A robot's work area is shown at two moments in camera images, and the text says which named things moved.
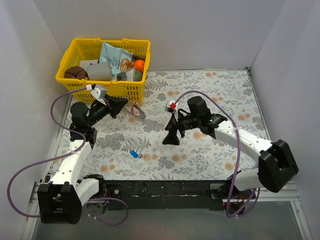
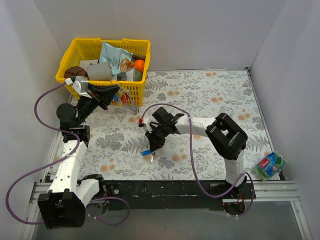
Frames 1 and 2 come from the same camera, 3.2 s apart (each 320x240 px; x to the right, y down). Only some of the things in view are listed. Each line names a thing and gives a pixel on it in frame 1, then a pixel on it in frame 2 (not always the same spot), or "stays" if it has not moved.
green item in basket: x=138 y=76 stays
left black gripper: x=109 y=104 -> x=99 y=99
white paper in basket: x=84 y=64 stays
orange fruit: x=139 y=65 stays
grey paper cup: x=100 y=71 stays
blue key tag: x=135 y=154 -> x=146 y=152
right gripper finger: x=171 y=138 -> x=156 y=139
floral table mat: x=129 y=143 stays
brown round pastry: x=76 y=72 stays
